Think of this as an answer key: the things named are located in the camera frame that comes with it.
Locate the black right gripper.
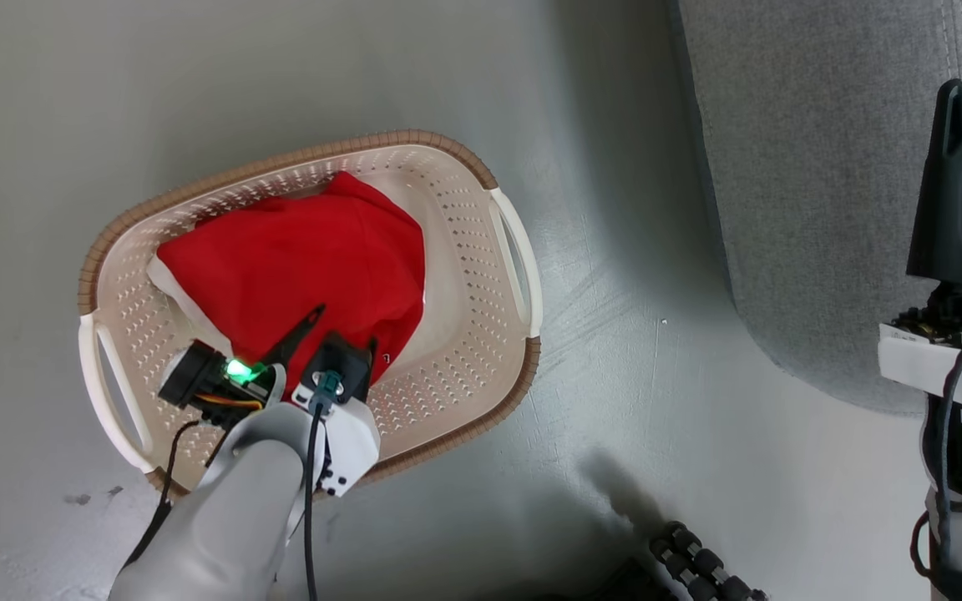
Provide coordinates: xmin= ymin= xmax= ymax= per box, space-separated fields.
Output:
xmin=893 ymin=78 xmax=962 ymax=343

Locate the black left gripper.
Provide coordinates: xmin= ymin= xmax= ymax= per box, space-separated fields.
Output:
xmin=158 ymin=304 xmax=379 ymax=412

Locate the red garment with white trim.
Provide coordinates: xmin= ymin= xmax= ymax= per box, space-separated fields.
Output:
xmin=147 ymin=171 xmax=428 ymax=393

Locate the grey fabric sofa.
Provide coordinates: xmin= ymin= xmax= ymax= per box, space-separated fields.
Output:
xmin=670 ymin=0 xmax=962 ymax=416

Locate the cream laundry basket brown rim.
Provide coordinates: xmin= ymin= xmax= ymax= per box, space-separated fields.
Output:
xmin=77 ymin=129 xmax=544 ymax=502

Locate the black left camera cable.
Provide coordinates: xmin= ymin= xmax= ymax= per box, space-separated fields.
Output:
xmin=304 ymin=373 xmax=342 ymax=601

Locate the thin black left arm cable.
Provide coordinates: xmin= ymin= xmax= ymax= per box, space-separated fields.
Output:
xmin=120 ymin=419 xmax=201 ymax=570

